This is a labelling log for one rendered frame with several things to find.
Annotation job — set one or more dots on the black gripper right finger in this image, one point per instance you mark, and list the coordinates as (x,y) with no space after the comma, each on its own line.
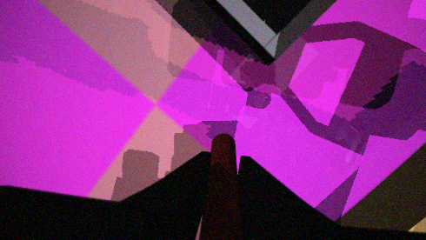
(271,211)

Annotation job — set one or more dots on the dark red peg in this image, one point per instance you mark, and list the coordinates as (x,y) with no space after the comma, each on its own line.
(221,219)

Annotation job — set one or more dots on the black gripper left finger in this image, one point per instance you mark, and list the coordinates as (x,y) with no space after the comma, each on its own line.
(169,209)

